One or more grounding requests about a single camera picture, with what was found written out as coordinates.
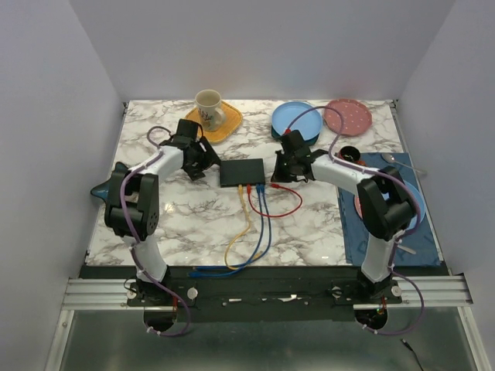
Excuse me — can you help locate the brown orange cup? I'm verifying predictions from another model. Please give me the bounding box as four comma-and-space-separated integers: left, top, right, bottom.
336, 145, 367, 166

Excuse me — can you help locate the yellow woven coaster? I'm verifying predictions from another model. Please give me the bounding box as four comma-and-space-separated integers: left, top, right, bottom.
203, 100, 243, 145

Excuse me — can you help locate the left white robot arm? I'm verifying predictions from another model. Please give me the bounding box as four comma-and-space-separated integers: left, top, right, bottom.
104, 119, 221, 305

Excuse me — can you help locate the aluminium rail frame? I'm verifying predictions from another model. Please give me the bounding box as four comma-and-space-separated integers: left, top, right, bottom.
42, 100, 484, 371

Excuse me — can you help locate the dark teal plate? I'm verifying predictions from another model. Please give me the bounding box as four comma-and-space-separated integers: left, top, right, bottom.
271, 126, 321, 145

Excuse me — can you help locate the pink plate under blue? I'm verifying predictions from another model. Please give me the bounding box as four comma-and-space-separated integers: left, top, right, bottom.
353, 196, 363, 219

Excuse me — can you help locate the blue star-shaped dish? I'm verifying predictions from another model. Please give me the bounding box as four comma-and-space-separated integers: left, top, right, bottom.
90, 162, 128, 203

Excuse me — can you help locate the blue cloth placemat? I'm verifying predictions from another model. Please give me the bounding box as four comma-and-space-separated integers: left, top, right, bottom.
338, 152, 441, 267

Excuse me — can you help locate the light blue plate on mat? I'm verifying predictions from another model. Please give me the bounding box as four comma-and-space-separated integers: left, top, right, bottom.
404, 180, 425, 230

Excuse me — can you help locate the pink dotted plate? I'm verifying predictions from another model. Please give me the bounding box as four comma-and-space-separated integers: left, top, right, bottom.
323, 98, 373, 137

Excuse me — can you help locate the yellow ethernet cable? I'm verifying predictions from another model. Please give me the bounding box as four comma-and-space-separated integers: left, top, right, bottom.
225, 184, 266, 271

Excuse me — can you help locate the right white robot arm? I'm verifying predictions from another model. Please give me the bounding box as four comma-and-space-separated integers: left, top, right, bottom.
271, 131, 420, 303

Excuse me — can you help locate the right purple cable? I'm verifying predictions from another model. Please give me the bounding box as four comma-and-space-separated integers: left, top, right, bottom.
285, 106, 426, 336

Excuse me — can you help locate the black network switch box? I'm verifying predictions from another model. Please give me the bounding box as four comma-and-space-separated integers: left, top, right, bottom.
220, 158, 265, 188

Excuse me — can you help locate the black mounting base plate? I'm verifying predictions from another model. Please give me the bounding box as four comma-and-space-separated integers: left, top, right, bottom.
63, 267, 464, 328

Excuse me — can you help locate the metal spoon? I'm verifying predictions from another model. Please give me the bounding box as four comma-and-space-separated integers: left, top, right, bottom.
381, 153, 428, 175

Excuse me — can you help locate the red ethernet cable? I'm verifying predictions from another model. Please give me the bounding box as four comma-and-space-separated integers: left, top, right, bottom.
245, 182, 303, 218

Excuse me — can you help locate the cream floral mug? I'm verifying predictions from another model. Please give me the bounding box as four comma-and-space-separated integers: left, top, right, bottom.
195, 90, 227, 132

